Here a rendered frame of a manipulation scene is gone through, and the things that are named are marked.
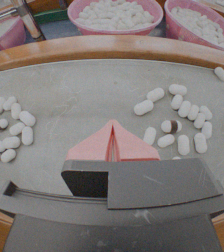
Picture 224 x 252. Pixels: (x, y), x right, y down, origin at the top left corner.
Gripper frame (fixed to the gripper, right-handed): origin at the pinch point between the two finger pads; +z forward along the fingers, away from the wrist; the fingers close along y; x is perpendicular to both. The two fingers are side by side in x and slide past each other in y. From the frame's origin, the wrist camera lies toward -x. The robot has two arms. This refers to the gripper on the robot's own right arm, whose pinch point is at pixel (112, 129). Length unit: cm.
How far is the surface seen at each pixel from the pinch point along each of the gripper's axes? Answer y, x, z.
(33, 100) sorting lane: 16.1, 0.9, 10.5
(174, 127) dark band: -10.0, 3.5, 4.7
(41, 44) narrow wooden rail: 16.3, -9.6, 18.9
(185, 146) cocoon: -11.8, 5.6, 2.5
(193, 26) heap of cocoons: -25.2, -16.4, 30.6
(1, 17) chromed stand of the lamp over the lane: 23.3, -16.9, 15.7
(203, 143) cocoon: -15.5, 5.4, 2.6
